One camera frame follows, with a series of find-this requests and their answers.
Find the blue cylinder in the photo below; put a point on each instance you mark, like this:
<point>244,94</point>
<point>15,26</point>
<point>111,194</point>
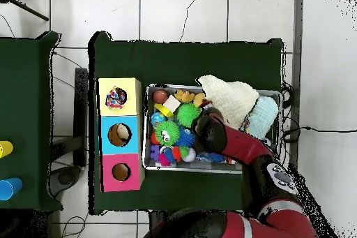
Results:
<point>9,189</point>

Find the black upright panel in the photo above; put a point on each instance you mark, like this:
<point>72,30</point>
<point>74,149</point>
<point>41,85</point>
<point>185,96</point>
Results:
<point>81,115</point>

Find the blue spiky ball with eyes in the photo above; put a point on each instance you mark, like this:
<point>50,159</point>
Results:
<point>185,138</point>

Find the dark green table cloth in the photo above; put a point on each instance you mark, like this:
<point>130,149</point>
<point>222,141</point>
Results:
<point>25,95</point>
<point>189,62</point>

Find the multicoloured heart print cloth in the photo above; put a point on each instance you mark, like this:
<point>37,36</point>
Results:
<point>116,97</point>

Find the globe print ball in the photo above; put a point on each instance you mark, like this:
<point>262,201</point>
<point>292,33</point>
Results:
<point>157,118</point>

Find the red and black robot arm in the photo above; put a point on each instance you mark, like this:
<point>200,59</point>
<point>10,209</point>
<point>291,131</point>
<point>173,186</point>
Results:
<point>245,146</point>

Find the yellow cylinder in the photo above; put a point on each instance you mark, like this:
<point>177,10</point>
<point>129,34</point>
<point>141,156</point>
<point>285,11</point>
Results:
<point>5,149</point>

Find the wooden box with three holes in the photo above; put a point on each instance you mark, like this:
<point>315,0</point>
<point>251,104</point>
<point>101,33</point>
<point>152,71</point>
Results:
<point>108,185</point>

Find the mint green waffle cloth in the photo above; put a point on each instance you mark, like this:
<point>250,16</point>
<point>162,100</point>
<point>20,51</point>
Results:
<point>263,118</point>

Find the cream waffle cloth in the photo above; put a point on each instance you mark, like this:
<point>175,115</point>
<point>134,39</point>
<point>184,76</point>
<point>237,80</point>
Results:
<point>231,98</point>

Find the black tripod leg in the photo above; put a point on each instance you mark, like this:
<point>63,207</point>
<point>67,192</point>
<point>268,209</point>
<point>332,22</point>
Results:
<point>30,12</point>

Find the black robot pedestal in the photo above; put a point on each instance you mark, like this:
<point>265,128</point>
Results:
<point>156,218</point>

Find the small green spiky ball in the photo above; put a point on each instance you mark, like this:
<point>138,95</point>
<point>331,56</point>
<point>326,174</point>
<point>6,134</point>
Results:
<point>188,114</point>

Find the brown toy football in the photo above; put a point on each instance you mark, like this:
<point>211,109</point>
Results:
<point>160,96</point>

